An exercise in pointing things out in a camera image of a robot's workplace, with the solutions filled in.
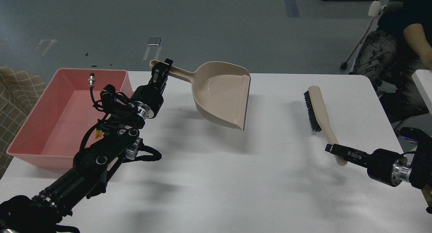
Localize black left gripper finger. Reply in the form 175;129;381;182
150;64;166;92
162;58;174;80

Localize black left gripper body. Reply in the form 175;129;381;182
131;83;166;119

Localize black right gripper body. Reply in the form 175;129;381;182
363;149;412;187

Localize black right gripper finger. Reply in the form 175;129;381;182
330;151;370;168
325;144;368;161

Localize beige plastic dustpan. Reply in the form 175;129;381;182
168;61;251;130

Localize beige hand brush black bristles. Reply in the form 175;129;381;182
303;85;339;145

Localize yellow green sponge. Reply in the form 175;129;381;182
94;128;104;139

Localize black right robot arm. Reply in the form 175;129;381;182
325;127;432;214

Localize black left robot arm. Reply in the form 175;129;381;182
1;58;173;233

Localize pink plastic bin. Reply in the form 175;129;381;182
6;68;133;169

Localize white side table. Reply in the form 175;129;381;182
412;69;432;113

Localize seated person in teal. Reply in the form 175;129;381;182
352;0;432;123

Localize beige checkered cloth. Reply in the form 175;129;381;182
0;66;45;177

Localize white office chair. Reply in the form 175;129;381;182
340;1;387;70

